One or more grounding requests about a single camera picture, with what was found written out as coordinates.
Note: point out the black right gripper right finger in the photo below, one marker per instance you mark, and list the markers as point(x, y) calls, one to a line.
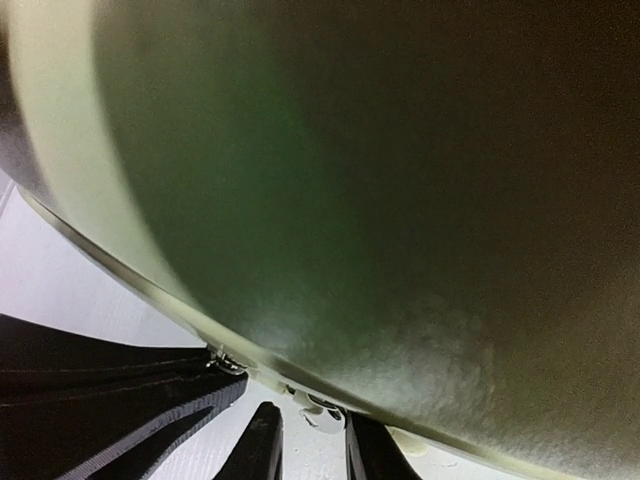
point(372, 454)

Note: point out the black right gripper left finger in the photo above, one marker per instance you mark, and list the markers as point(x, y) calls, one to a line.
point(258, 454)

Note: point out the pale yellow hard-shell suitcase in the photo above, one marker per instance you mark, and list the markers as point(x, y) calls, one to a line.
point(426, 210)

